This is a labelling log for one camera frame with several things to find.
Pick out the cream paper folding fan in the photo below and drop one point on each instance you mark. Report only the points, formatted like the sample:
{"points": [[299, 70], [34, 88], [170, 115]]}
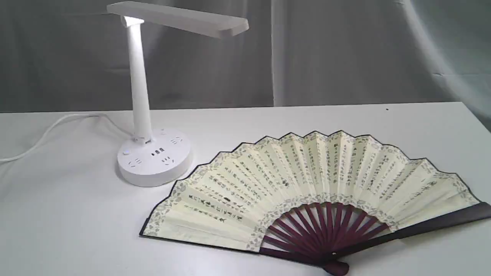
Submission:
{"points": [[312, 199]]}

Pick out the white desk lamp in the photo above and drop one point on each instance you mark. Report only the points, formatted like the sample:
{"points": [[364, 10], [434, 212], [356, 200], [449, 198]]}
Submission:
{"points": [[153, 157]]}

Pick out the grey backdrop curtain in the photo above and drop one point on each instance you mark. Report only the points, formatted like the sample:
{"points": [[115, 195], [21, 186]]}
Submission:
{"points": [[71, 55]]}

